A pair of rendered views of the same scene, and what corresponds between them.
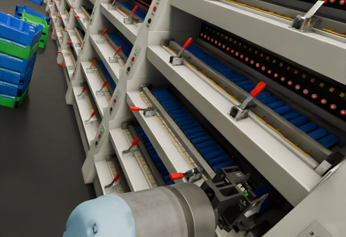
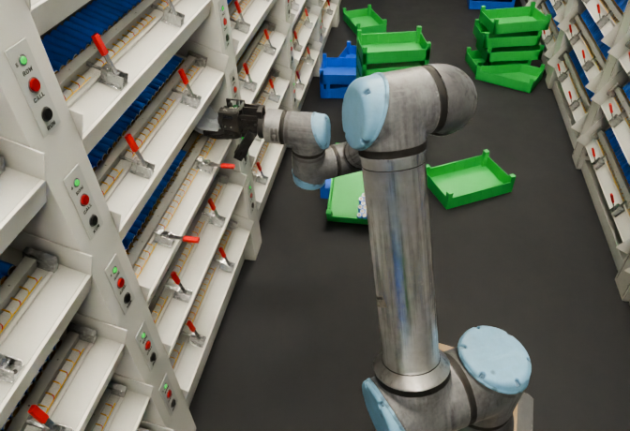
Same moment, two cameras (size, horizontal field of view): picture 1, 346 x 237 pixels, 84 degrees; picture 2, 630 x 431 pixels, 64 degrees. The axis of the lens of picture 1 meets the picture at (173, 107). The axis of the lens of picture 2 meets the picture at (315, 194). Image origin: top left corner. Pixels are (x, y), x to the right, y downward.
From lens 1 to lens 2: 129 cm
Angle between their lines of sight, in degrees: 99
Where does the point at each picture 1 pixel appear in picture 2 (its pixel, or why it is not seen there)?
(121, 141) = (171, 320)
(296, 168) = (212, 75)
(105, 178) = (190, 361)
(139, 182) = (200, 259)
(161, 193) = (291, 117)
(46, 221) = (270, 386)
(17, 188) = not seen: outside the picture
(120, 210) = (314, 117)
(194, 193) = (273, 112)
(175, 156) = (197, 186)
